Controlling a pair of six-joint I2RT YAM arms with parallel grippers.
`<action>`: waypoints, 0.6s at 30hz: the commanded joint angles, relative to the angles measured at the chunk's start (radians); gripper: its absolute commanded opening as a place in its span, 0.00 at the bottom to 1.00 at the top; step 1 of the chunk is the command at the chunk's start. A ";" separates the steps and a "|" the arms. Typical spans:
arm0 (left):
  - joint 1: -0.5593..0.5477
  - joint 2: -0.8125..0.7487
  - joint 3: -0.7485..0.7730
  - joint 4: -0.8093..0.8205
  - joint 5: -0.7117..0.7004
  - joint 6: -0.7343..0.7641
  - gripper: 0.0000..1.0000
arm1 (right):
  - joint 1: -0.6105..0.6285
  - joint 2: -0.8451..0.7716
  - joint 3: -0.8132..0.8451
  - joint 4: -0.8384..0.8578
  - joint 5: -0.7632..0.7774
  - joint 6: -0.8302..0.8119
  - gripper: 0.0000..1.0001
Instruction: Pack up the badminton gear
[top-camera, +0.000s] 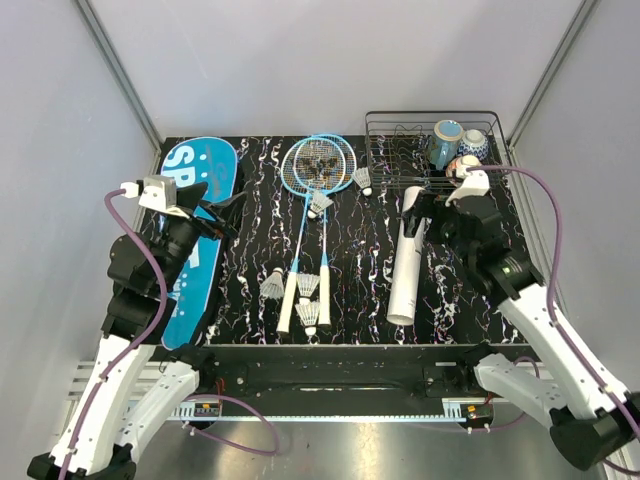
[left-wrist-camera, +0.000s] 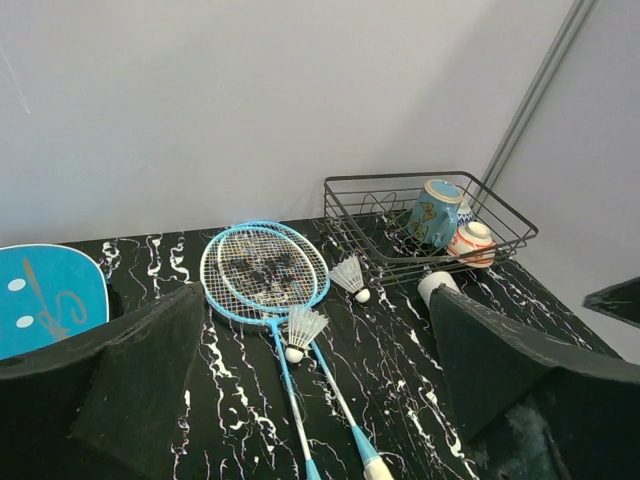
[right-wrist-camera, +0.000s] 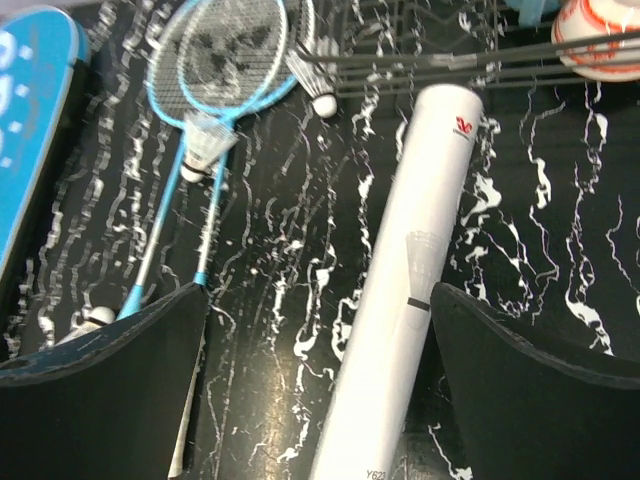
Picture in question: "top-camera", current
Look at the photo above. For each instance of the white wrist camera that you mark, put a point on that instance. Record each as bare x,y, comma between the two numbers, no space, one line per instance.
155,192
474,183

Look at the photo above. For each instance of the blue ceramic mug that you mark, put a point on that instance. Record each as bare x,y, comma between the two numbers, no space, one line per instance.
443,143

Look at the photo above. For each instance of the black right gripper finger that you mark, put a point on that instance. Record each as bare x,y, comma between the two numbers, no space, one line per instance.
421,205
412,223

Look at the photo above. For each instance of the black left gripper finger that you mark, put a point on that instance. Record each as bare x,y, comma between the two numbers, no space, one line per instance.
224,217
188,198

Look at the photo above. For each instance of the aluminium frame post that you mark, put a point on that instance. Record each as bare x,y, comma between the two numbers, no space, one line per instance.
110,56
576,26

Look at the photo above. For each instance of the blue badminton racket left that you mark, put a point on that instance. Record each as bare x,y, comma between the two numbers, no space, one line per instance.
294,186

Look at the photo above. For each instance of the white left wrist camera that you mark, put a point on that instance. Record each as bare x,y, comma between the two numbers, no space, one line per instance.
155,192

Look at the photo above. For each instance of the black wire dish basket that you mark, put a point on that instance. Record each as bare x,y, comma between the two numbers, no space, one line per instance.
396,145

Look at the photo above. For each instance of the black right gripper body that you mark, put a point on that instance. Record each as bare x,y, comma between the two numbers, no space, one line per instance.
456,244

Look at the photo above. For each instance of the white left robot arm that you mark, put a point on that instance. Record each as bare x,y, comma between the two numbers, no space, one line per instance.
105,438

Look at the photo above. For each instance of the blue white patterned bowl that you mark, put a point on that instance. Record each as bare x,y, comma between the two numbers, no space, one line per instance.
474,142

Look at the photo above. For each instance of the blue badminton racket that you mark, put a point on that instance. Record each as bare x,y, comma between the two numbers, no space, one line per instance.
294,186
320,164

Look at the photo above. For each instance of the white shuttlecock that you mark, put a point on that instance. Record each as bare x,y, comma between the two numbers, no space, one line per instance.
273,286
308,314
307,283
362,178
319,204

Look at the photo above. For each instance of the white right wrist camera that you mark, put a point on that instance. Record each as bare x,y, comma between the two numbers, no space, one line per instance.
474,183

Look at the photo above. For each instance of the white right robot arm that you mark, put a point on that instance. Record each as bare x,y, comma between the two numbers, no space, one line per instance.
589,413

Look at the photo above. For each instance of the aluminium frame post right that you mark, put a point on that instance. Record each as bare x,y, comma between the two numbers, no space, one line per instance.
576,26

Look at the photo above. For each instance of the red white patterned bowl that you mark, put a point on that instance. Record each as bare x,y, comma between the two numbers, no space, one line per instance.
462,165

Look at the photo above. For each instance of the aluminium frame post left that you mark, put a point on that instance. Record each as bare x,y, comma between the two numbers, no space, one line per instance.
110,56

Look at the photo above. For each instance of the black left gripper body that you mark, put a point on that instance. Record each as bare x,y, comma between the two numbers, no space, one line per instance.
179,235

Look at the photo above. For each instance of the white shuttlecock tube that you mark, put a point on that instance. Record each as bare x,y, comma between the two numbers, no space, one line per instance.
405,276

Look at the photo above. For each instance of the blue badminton racket right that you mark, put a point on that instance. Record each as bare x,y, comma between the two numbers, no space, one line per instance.
320,164

